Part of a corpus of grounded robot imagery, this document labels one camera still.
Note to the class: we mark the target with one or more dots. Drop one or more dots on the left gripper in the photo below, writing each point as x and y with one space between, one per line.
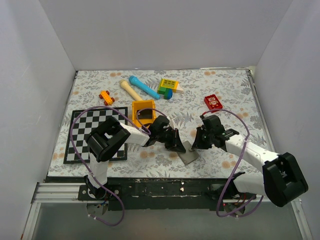
175 144

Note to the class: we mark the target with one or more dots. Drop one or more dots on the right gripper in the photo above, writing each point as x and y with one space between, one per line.
197 143

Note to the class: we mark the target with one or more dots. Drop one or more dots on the grey card holder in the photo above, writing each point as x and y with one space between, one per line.
190 155

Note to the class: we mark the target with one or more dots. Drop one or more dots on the yellow toy bin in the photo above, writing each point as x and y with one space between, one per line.
139 105

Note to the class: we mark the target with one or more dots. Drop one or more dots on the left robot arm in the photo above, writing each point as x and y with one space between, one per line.
104 142

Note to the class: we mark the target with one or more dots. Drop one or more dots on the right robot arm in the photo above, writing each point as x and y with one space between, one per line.
282 179

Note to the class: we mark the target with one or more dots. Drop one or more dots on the remaining black card in bin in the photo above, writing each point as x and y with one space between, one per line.
145 114

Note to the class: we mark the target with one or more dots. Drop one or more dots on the red owl block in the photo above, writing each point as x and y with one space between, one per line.
212 102

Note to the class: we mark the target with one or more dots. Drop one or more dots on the colourful block house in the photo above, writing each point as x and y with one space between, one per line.
167 87

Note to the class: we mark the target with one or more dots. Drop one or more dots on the cream wooden pin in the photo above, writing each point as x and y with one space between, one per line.
125 85

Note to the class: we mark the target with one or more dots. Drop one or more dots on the orange toy car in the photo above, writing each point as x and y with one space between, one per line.
105 96

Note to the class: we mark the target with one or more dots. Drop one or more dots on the black white chessboard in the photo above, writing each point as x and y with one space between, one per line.
86 124

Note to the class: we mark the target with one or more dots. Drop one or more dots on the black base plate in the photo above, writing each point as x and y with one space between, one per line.
150 193

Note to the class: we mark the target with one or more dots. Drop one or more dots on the aluminium frame rail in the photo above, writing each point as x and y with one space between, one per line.
64 211

